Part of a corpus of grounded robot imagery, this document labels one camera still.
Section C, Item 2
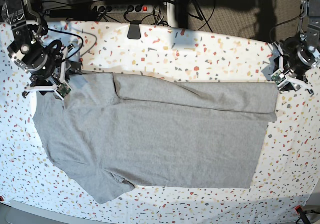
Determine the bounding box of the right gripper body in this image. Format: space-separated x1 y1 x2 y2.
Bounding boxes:
8 40 82 94

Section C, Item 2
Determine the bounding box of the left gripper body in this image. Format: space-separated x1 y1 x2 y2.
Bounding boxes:
271 37 320 95

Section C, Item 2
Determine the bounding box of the grey T-shirt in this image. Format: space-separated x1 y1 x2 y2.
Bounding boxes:
33 73 278 204

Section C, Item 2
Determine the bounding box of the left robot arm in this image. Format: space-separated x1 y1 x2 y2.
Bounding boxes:
270 0 320 94

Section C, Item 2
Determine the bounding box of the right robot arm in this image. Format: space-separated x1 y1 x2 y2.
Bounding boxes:
1 0 82 99

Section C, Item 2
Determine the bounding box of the white power strip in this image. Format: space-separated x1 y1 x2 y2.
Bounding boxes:
92 4 154 13

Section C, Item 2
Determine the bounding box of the black table clip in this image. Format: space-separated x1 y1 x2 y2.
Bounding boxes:
127 20 142 40

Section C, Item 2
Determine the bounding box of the white table leg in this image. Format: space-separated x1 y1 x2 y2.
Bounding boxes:
166 2 178 28

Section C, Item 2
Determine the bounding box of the red table clamp right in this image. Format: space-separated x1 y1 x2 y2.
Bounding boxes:
294 205 303 215

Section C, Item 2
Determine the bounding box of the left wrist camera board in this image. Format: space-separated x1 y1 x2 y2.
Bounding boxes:
271 69 282 83

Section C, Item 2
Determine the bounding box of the black looped floor cable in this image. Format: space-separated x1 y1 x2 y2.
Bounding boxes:
189 0 217 32

